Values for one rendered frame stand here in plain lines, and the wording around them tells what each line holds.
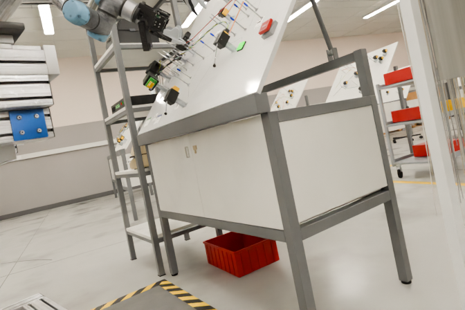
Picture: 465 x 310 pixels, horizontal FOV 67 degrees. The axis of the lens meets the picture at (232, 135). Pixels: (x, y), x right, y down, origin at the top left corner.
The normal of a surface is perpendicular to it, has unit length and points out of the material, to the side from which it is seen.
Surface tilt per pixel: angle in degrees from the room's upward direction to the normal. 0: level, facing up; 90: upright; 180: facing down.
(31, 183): 90
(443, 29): 90
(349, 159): 90
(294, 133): 90
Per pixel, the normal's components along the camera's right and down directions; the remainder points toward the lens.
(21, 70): 0.68, -0.14
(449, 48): 0.40, -0.09
